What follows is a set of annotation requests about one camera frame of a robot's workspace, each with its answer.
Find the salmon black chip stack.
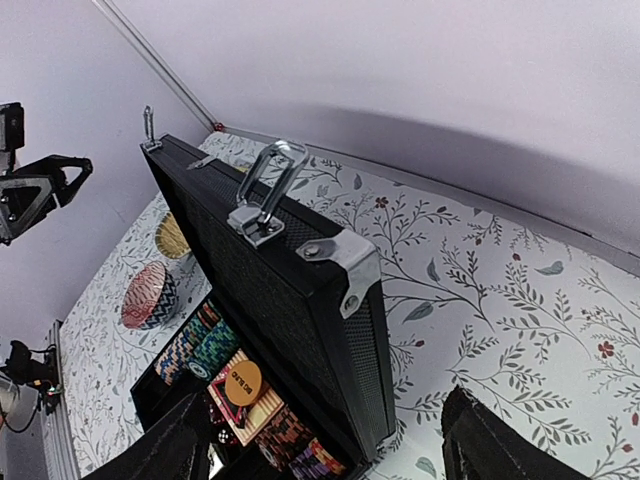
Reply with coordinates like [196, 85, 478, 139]
[256, 406, 315, 471]

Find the left aluminium frame post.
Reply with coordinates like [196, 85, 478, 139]
[92, 0, 219, 132]

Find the front aluminium rail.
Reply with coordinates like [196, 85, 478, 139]
[40, 320, 81, 480]

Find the woven bamboo tray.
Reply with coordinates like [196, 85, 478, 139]
[154, 212, 191, 260]

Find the orange round button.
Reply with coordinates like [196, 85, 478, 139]
[225, 360, 263, 407]

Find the blue tan chip stack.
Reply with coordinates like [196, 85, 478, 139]
[153, 298, 221, 387]

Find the black triangular all-in button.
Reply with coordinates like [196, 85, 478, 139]
[211, 379, 249, 429]

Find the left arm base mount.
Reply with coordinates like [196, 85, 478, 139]
[1, 340, 62, 415]

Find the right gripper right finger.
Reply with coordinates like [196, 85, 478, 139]
[441, 386, 585, 480]

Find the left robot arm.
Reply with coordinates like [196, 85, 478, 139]
[1, 102, 93, 246]

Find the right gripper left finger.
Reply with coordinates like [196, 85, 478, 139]
[85, 393, 210, 479]

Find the purple 500 chip stack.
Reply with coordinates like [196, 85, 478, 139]
[289, 438, 347, 480]

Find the black poker set case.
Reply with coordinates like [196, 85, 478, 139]
[141, 108, 395, 479]

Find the green blue chip stack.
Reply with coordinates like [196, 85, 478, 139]
[188, 320, 239, 381]

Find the red patterned bowl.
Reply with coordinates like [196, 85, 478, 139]
[120, 261, 177, 330]

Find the red die lower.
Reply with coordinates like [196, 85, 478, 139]
[217, 428, 239, 446]

